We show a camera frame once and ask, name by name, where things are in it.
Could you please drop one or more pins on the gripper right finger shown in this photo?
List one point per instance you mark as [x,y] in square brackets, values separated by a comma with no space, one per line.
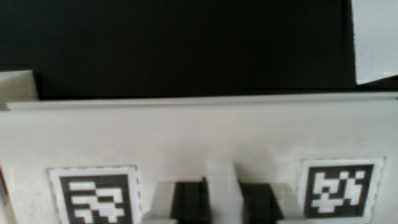
[261,209]

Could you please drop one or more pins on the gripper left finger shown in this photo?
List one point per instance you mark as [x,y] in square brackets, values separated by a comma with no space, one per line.
[190,211]

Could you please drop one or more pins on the white cabinet door panel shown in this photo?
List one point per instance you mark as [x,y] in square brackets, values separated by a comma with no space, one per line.
[165,134]
[16,86]

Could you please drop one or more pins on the white cabinet body box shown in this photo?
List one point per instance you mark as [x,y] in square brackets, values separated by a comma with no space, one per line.
[375,39]

